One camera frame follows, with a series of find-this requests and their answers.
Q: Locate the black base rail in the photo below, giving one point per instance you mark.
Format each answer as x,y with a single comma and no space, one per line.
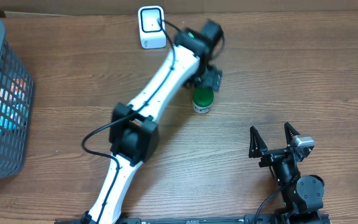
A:
247,219

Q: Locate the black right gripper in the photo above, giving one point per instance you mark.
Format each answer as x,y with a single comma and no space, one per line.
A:
258,149

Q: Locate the green lid seasoning jar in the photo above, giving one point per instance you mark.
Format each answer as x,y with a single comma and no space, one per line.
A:
202,100

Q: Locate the white barcode scanner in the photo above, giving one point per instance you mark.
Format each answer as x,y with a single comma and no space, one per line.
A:
151,23

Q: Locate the grey plastic mesh basket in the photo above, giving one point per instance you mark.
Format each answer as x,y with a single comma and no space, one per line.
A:
17,90

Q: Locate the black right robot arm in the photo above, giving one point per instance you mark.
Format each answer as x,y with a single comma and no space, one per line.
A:
302,195

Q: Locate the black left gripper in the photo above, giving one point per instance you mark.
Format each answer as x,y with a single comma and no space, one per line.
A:
214,81

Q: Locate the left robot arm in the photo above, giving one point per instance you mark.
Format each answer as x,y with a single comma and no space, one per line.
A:
131,137

